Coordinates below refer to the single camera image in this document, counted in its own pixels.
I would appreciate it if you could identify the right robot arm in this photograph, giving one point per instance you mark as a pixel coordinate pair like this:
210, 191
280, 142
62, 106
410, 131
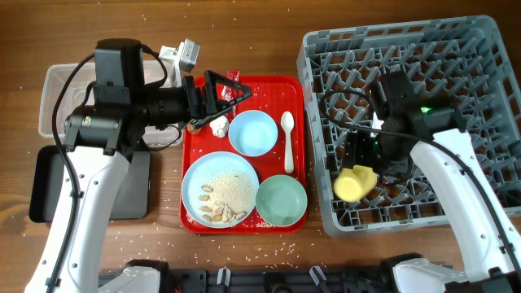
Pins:
430, 134

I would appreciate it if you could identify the rice and peanuts leftovers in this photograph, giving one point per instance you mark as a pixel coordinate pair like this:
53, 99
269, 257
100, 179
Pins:
227, 198

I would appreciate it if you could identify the yellow plastic cup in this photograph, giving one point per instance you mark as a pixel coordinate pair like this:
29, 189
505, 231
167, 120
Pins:
353, 184

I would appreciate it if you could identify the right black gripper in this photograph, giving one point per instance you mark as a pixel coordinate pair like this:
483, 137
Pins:
364, 150

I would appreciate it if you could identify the light blue plate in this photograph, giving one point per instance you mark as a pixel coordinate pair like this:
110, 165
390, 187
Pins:
202, 171

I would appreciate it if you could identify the red plastic tray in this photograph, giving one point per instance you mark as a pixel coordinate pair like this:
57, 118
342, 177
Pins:
272, 94

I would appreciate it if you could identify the light green bowl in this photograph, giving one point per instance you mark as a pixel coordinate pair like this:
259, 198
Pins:
281, 200

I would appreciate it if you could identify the brown chicken bone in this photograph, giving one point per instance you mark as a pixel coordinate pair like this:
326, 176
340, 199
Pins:
192, 129

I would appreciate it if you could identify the small light blue bowl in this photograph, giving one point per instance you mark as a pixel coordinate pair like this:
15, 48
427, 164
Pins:
253, 133

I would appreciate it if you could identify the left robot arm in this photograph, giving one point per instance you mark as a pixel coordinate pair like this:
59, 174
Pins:
97, 145

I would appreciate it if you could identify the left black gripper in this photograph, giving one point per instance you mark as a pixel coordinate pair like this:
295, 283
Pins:
211, 98

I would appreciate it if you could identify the black plastic bin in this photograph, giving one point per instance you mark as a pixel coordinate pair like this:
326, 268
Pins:
132, 200

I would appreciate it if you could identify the red snack wrapper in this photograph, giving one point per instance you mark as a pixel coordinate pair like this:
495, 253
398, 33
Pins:
228, 93

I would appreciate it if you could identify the white plastic spoon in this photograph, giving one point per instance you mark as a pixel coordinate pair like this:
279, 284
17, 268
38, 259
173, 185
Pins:
287, 124

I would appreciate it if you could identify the crumpled white tissue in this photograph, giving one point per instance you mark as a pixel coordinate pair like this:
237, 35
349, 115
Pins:
220, 126

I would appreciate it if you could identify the clear plastic bin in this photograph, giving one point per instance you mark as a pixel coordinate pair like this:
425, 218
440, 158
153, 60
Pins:
56, 77

